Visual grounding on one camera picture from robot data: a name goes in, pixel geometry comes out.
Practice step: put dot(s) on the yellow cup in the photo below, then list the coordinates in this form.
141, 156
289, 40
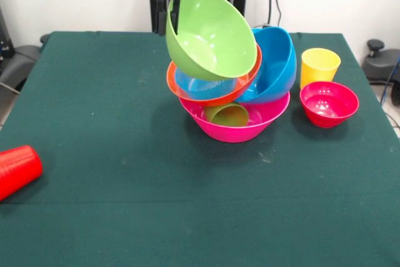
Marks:
318, 67

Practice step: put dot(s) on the grey robot base foot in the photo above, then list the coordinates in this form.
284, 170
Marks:
379, 60
12, 70

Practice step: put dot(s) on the dark green tablecloth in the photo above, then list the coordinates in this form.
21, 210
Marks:
200, 232

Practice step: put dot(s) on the large blue bowl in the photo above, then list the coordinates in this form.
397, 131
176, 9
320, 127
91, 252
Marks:
278, 70

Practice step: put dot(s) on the green bowl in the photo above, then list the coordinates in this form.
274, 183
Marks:
212, 35

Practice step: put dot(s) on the green cup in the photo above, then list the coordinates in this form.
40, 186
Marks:
228, 115

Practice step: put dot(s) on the small crimson bowl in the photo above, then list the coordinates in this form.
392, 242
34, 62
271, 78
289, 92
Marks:
328, 107

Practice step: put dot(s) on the red cup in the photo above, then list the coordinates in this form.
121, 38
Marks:
17, 170

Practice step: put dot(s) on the orange bowl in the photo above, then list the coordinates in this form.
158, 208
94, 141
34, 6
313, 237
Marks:
218, 100

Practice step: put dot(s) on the large magenta bowl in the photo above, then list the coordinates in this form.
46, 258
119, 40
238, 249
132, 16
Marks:
268, 120

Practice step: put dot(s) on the black device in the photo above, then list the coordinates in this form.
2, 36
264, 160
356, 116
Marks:
4, 38

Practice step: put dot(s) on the blue straight-sided bowl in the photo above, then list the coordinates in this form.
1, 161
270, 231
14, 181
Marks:
203, 87

